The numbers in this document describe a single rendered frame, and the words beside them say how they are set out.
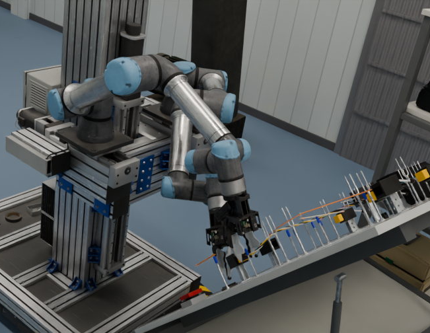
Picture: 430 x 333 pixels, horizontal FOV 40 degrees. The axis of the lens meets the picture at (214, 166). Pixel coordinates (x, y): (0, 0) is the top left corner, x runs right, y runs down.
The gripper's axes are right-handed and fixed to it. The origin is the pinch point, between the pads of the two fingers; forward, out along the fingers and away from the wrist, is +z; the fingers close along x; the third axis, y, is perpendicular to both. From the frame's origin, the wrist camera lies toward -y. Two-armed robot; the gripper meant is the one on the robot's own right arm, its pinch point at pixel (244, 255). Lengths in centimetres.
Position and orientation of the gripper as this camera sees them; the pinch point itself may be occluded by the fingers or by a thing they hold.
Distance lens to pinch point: 181.4
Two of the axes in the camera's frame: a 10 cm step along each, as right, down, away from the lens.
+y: 5.0, 0.7, -8.7
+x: 8.4, -2.9, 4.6
